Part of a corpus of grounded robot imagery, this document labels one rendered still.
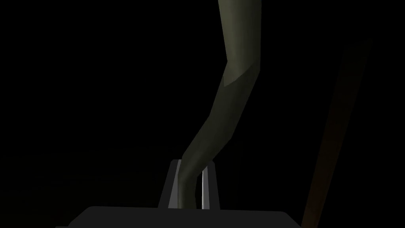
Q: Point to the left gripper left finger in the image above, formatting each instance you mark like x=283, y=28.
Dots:
x=172, y=186

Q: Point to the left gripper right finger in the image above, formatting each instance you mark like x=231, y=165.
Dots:
x=210, y=190

